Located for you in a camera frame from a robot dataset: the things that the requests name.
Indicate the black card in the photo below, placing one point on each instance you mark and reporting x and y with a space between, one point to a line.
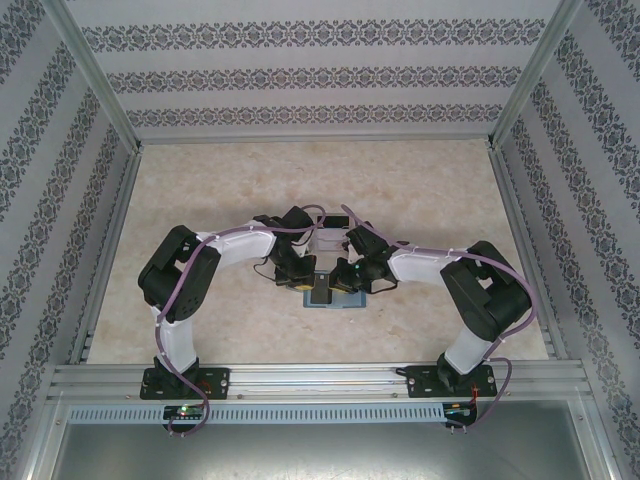
336 220
322 290

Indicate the blue-grey card holder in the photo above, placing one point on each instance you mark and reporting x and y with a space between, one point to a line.
350 300

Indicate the white card with pink print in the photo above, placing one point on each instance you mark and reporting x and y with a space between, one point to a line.
331 236

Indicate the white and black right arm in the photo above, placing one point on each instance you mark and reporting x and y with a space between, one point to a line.
425 265

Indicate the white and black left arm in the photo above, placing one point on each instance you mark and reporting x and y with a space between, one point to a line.
240 250

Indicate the clear acrylic box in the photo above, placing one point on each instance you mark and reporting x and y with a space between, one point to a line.
315 245

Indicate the grey metal sheet panel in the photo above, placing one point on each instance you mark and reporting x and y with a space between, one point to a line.
320 450

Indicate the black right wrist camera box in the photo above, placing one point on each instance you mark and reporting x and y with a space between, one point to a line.
367 241

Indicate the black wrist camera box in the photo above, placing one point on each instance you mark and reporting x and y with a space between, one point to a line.
296 221
367 241

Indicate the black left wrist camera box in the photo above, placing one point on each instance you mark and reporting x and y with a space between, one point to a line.
296 221

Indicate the aluminium mounting rail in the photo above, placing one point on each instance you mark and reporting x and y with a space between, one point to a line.
320 382

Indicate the aluminium back rail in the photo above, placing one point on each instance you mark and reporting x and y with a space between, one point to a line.
315 138

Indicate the aluminium side rail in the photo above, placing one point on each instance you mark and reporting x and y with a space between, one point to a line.
525 250
107 255

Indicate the aluminium frame post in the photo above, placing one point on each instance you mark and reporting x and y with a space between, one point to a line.
540 65
90 65

